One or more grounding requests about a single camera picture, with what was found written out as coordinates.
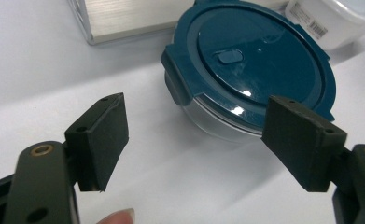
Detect round glass container blue lid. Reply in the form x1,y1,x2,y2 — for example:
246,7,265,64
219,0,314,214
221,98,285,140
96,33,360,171
160,0,337,144

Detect white wire rack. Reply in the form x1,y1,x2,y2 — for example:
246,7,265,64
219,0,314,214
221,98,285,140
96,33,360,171
67,0,197,46

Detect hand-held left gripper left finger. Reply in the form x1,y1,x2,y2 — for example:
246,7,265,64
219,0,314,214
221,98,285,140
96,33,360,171
63,92,130,192

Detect white square container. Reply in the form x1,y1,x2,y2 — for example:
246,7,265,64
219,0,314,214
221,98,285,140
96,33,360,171
284,0,365,51

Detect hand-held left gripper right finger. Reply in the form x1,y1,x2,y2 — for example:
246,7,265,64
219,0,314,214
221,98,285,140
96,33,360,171
260,95,348,192

